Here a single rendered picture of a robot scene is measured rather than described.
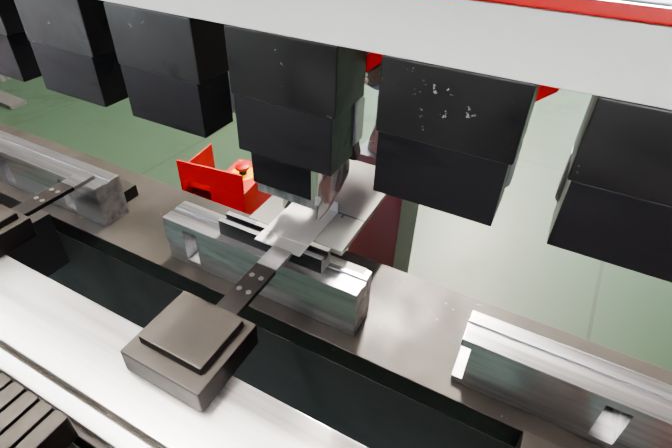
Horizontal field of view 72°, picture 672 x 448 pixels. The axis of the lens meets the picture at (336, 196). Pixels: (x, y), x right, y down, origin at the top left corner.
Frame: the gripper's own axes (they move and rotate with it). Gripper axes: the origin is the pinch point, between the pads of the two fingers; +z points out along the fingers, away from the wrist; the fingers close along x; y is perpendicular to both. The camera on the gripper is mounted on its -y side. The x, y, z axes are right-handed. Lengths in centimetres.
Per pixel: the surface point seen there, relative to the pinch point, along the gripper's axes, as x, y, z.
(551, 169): 43, -238, -67
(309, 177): 5.3, 13.5, -4.4
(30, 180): -64, 1, 14
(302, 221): 0.4, 0.0, 2.4
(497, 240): 27, -172, -12
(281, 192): -0.1, 9.6, -1.2
